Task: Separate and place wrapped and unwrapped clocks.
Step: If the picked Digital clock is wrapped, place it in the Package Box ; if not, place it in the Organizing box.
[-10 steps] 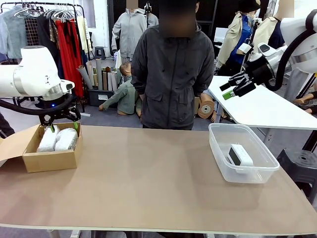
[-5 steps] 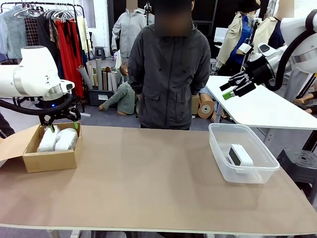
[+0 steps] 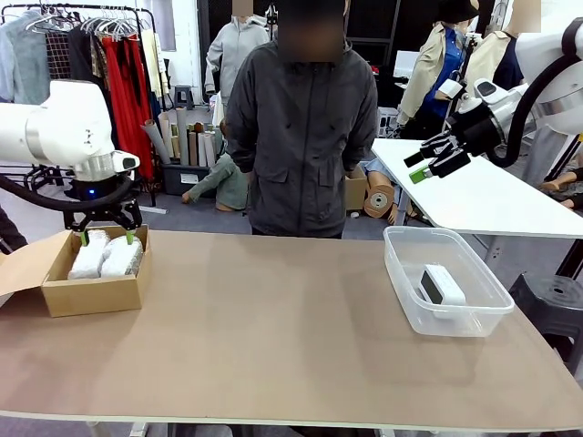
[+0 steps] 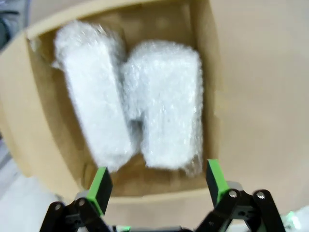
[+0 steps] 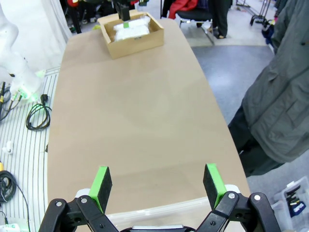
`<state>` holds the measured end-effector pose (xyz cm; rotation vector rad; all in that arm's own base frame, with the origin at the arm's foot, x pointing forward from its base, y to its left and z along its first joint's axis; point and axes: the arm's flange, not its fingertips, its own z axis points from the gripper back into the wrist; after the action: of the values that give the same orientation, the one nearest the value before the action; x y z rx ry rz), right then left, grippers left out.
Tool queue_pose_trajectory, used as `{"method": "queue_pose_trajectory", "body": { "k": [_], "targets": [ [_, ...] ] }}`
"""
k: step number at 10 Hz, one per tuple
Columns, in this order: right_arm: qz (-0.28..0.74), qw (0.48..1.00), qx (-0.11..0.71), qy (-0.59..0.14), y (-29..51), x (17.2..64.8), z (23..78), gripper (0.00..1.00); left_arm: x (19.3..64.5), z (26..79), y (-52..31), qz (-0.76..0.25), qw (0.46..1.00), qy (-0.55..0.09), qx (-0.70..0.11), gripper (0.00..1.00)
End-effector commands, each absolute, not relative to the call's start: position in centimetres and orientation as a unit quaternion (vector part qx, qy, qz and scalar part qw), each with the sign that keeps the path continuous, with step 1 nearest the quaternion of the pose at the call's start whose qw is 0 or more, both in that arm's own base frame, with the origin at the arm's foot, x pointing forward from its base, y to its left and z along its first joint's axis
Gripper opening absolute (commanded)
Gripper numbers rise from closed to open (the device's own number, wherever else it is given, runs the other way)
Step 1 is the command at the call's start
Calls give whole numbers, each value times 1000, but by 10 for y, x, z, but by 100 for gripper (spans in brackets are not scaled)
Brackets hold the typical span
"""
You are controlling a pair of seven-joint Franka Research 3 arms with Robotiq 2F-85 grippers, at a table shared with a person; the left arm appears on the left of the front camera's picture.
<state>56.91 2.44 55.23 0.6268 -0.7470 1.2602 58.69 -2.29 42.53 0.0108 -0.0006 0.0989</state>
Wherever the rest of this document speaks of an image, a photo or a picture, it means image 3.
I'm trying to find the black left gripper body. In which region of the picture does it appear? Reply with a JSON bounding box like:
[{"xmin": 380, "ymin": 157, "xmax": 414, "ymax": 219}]
[{"xmin": 63, "ymin": 178, "xmax": 144, "ymax": 230}]

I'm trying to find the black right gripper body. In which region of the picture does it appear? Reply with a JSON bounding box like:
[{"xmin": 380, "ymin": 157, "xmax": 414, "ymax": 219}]
[{"xmin": 432, "ymin": 107, "xmax": 505, "ymax": 178}]

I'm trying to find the clock with printed label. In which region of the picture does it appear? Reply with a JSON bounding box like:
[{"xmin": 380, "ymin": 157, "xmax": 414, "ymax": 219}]
[{"xmin": 100, "ymin": 235, "xmax": 144, "ymax": 279}]

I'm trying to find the bubble-wrapped white clock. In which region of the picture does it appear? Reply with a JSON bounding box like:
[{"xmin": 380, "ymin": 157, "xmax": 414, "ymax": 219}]
[{"xmin": 67, "ymin": 229, "xmax": 110, "ymax": 280}]

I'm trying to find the white unwrapped digital clock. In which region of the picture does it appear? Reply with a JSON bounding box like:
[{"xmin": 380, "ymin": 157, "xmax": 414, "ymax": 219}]
[{"xmin": 418, "ymin": 262, "xmax": 468, "ymax": 320}]

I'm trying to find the brown cardboard spool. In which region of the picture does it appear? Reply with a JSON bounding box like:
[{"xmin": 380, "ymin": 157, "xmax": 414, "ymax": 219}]
[{"xmin": 363, "ymin": 174, "xmax": 396, "ymax": 221}]

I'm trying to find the white computer case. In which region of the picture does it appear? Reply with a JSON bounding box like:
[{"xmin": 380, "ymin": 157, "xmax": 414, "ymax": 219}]
[{"xmin": 376, "ymin": 107, "xmax": 402, "ymax": 138}]

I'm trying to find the open brown cardboard box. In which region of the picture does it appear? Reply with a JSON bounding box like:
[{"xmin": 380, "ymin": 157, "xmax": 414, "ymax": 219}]
[{"xmin": 0, "ymin": 223, "xmax": 152, "ymax": 319}]

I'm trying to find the white side table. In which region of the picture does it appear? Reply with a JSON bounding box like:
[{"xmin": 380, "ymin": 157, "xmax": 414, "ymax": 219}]
[{"xmin": 371, "ymin": 137, "xmax": 583, "ymax": 239}]

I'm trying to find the small brown carton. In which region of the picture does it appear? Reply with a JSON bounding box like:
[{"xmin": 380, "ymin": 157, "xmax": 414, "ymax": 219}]
[{"xmin": 343, "ymin": 166, "xmax": 370, "ymax": 212}]

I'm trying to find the beige coat blue shirt mannequin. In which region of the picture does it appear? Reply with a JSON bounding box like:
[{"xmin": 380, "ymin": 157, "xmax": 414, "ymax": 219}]
[{"xmin": 399, "ymin": 21, "xmax": 475, "ymax": 125}]

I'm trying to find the dark sleeved bystander arm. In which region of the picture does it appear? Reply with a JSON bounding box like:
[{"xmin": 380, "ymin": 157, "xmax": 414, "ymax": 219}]
[{"xmin": 0, "ymin": 204, "xmax": 29, "ymax": 255}]

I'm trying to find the black bin with label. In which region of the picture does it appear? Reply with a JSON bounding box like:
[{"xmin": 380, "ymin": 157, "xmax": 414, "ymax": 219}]
[{"xmin": 161, "ymin": 161, "xmax": 215, "ymax": 197}]

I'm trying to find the grey paper roll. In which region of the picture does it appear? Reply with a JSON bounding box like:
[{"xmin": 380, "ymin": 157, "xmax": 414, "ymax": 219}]
[{"xmin": 141, "ymin": 118, "xmax": 172, "ymax": 166}]

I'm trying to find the cream vest navy mannequin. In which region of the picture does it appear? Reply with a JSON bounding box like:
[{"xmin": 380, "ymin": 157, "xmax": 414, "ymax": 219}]
[{"xmin": 468, "ymin": 29, "xmax": 526, "ymax": 92}]

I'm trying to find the tall pale paper roll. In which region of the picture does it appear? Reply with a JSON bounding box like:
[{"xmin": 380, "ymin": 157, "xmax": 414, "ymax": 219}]
[{"xmin": 175, "ymin": 107, "xmax": 190, "ymax": 168}]

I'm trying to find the clear plastic container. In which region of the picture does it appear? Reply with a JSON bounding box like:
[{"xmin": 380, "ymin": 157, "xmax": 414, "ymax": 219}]
[{"xmin": 383, "ymin": 225, "xmax": 517, "ymax": 339}]

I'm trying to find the person in grey jacket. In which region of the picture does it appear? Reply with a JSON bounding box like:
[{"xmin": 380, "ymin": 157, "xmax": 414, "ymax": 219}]
[{"xmin": 225, "ymin": 36, "xmax": 380, "ymax": 239}]

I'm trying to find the black hat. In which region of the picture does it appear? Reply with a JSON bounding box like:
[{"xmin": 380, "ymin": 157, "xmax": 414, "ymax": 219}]
[{"xmin": 437, "ymin": 0, "xmax": 480, "ymax": 24}]

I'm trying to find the small grey step stool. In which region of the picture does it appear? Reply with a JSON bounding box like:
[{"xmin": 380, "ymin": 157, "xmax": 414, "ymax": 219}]
[{"xmin": 173, "ymin": 85, "xmax": 195, "ymax": 111}]

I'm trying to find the cream hanging cloth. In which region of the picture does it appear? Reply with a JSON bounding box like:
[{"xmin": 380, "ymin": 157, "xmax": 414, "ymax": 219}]
[{"xmin": 139, "ymin": 29, "xmax": 166, "ymax": 99}]

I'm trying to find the light grey hanging cardigan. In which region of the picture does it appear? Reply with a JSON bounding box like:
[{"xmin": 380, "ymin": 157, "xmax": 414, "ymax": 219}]
[{"xmin": 0, "ymin": 9, "xmax": 52, "ymax": 105}]

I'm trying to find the black plastic stool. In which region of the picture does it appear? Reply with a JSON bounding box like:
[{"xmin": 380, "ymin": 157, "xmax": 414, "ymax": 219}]
[{"xmin": 507, "ymin": 272, "xmax": 583, "ymax": 365}]

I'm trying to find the grey hoodie mannequin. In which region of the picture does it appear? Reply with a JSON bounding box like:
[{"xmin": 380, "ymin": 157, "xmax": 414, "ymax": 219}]
[{"xmin": 204, "ymin": 15, "xmax": 271, "ymax": 97}]

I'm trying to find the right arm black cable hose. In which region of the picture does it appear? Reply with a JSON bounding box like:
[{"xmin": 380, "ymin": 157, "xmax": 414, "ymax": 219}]
[{"xmin": 488, "ymin": 20, "xmax": 580, "ymax": 168}]

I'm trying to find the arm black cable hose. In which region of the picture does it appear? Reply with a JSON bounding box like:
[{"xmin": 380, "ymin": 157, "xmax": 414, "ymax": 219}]
[
  {"xmin": 0, "ymin": 174, "xmax": 134, "ymax": 216},
  {"xmin": 488, "ymin": 20, "xmax": 580, "ymax": 168}
]

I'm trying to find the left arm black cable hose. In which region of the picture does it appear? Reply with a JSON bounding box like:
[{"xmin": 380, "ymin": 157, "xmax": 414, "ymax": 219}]
[{"xmin": 0, "ymin": 174, "xmax": 134, "ymax": 216}]

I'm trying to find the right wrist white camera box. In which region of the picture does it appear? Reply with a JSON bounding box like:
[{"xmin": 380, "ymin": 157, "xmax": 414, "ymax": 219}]
[{"xmin": 440, "ymin": 78, "xmax": 465, "ymax": 100}]

